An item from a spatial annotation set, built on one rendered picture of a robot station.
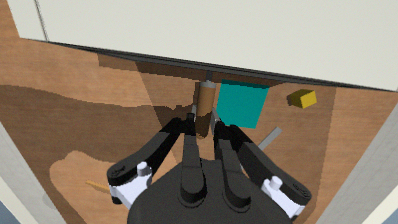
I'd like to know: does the small white cabinet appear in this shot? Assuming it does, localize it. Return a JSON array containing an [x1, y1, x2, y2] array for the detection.
[[7, 0, 398, 93]]

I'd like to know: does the yellow cube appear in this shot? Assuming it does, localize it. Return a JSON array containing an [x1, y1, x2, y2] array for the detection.
[[290, 89, 317, 108]]

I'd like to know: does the teal square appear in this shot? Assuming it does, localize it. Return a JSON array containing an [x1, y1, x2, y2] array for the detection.
[[216, 79, 270, 129]]

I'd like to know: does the grey flat bar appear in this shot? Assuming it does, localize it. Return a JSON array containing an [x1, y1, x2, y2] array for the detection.
[[258, 127, 283, 150]]

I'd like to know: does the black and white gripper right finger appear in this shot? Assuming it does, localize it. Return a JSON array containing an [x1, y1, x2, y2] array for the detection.
[[210, 107, 312, 221]]

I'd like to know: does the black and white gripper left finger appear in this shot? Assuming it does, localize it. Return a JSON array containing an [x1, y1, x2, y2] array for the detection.
[[106, 105, 204, 210]]

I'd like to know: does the steel hook with wooden handle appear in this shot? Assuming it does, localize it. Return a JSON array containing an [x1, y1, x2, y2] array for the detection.
[[195, 71, 217, 139]]

